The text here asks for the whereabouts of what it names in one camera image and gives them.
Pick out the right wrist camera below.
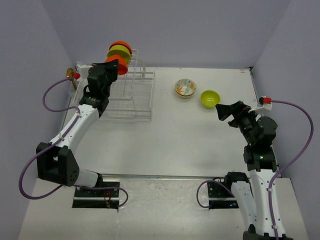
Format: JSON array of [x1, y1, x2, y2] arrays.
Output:
[[248, 96, 272, 115]]

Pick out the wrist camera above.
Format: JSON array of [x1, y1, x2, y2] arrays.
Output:
[[75, 61, 92, 79], [248, 96, 272, 115]]

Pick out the blue yellow patterned bowl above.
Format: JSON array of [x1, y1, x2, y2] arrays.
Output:
[[175, 91, 196, 99]]

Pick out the white wire dish rack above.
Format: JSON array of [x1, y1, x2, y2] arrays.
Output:
[[101, 49, 155, 121]]

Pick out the green bowl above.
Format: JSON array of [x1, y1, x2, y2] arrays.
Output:
[[200, 90, 221, 109], [107, 44, 132, 63]]

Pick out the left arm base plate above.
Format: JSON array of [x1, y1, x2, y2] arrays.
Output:
[[72, 181, 120, 210]]

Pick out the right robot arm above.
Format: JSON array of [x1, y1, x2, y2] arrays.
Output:
[[215, 101, 289, 240]]

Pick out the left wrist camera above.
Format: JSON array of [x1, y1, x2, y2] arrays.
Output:
[[75, 61, 92, 79]]

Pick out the brass wooden utensil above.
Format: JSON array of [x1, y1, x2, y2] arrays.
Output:
[[66, 68, 77, 91]]

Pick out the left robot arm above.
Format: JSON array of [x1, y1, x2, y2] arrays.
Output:
[[36, 60, 119, 197]]

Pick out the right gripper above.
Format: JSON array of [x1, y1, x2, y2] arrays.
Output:
[[215, 100, 261, 145]]

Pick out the orange bowl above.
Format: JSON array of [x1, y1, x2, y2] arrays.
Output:
[[109, 40, 133, 54], [105, 54, 128, 76]]

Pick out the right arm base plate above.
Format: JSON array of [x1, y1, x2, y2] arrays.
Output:
[[207, 182, 239, 210]]

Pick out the white floral patterned bowl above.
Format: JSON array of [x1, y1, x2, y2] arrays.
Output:
[[174, 78, 197, 94]]

